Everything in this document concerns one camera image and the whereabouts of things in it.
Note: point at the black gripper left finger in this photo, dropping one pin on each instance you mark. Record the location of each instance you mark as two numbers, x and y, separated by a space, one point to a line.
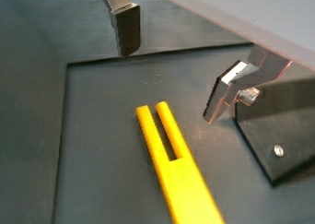
124 14

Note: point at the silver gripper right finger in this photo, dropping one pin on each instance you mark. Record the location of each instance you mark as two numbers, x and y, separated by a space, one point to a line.
236 84

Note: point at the yellow two-prong peg object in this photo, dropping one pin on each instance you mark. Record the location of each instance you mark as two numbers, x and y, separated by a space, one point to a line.
187 195

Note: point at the black curved fixture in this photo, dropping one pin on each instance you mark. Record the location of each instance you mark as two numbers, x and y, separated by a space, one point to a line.
278 128

